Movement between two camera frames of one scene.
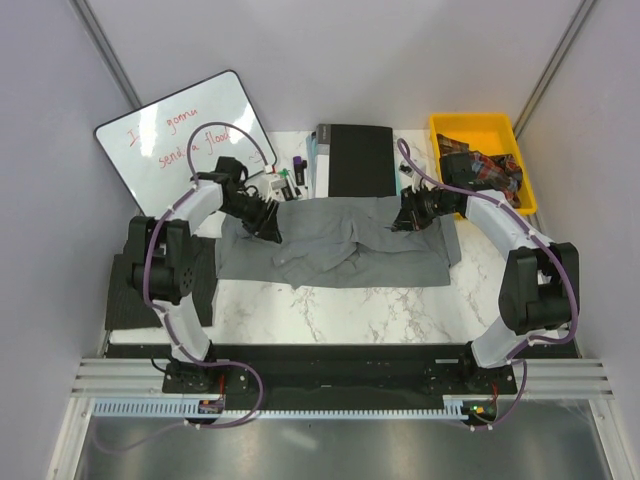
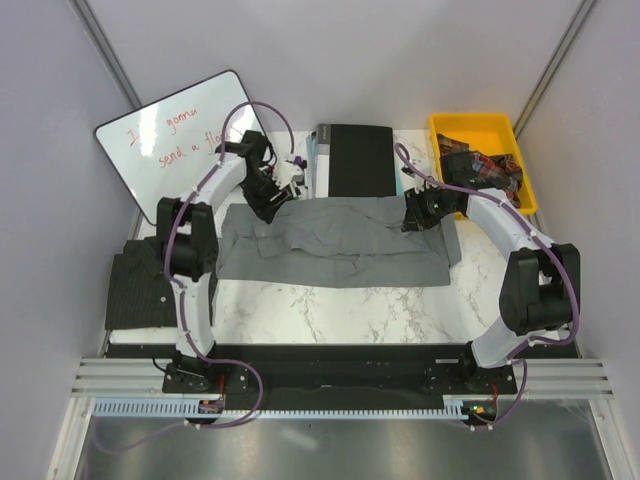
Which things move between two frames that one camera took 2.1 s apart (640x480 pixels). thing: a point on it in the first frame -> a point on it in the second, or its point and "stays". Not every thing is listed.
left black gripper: (265, 224) -> (264, 208)
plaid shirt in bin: (499, 172) stays
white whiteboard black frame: (159, 149) stays
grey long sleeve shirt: (339, 241) stays
